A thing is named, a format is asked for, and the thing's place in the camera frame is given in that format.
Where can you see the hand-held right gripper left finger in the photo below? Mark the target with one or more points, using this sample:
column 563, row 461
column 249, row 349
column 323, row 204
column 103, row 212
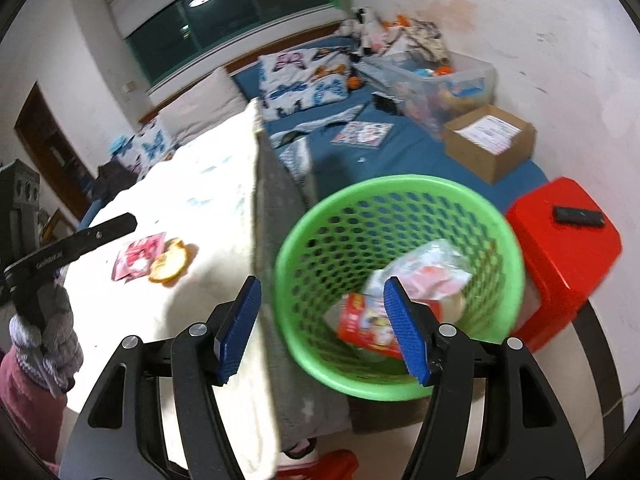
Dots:
column 240, row 330

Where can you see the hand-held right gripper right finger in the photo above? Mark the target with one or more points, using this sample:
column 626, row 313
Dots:
column 405, row 330

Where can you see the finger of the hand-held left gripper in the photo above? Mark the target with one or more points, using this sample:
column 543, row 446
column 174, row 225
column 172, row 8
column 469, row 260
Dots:
column 75, row 247

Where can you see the red snack packet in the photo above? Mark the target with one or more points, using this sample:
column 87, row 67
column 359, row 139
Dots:
column 365, row 325

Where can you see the pink wrapper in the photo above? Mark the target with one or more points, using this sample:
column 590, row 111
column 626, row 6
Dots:
column 137, row 257

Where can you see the clear plastic bag pink print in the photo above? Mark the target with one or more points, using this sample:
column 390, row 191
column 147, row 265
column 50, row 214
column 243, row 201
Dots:
column 435, row 270

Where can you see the orange peel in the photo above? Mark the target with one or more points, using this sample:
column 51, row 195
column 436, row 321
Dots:
column 169, row 262

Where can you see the green plastic mesh basket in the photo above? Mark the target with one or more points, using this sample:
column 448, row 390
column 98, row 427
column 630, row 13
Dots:
column 400, row 180

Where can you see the person's left forearm pink sleeve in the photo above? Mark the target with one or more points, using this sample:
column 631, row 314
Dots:
column 25, row 390

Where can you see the person's left hand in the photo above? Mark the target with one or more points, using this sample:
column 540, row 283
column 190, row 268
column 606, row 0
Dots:
column 47, row 345

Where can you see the dark jacket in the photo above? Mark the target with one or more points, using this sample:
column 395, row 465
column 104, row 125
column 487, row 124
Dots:
column 117, row 180

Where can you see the small butterfly print pillow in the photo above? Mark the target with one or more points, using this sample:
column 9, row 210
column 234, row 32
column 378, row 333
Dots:
column 150, row 145

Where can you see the white quilt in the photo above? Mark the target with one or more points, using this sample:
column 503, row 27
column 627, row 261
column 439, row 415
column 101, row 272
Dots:
column 210, row 200

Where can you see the red plastic stool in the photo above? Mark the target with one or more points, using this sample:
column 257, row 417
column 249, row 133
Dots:
column 320, row 467
column 565, row 270

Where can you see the blue bed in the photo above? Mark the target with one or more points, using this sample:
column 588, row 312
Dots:
column 415, row 155

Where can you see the beige pillow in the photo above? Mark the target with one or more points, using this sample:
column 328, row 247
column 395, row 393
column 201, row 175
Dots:
column 200, row 110

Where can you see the brown cardboard box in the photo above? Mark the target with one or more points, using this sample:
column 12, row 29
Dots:
column 480, row 157

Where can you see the colourful printed booklet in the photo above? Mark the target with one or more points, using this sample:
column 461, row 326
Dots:
column 362, row 133

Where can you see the black remote control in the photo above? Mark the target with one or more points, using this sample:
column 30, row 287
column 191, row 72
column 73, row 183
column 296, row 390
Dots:
column 577, row 216

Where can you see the white patterned cloth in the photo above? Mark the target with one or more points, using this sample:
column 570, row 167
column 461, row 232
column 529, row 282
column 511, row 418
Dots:
column 325, row 120

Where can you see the black pouch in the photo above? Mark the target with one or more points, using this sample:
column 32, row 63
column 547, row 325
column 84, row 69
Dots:
column 385, row 102

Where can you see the clear plastic storage bin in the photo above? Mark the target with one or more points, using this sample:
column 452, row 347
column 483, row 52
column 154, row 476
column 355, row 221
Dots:
column 450, row 95

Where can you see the large butterfly print pillow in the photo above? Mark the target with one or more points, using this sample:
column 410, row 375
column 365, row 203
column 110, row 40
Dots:
column 295, row 85

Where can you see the small orange ball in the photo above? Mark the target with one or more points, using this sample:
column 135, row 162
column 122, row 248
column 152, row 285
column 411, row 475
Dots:
column 354, row 83

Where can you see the dark glass window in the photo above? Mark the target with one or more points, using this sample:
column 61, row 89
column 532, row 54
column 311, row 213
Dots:
column 215, row 15

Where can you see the patterned cloth bag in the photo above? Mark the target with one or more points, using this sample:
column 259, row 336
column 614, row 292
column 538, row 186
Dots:
column 427, row 40

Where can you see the black white plush toy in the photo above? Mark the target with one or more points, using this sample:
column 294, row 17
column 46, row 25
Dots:
column 362, row 30

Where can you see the orange plush toy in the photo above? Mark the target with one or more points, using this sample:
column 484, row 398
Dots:
column 397, row 24

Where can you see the brown wooden door frame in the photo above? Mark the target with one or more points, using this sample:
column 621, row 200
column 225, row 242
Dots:
column 45, row 140

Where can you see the white wall socket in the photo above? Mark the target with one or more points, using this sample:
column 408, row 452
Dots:
column 128, row 87

